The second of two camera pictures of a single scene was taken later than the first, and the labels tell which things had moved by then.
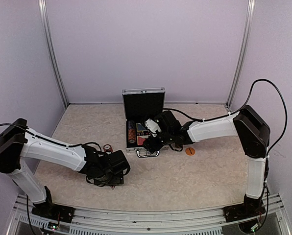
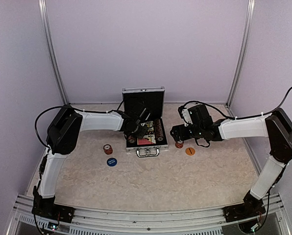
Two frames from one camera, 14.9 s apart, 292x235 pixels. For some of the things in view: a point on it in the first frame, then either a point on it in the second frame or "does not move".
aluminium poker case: [140, 104] does not move
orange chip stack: [108, 148] does not move
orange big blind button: [190, 151] does not move
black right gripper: [150, 143] -> [176, 128]
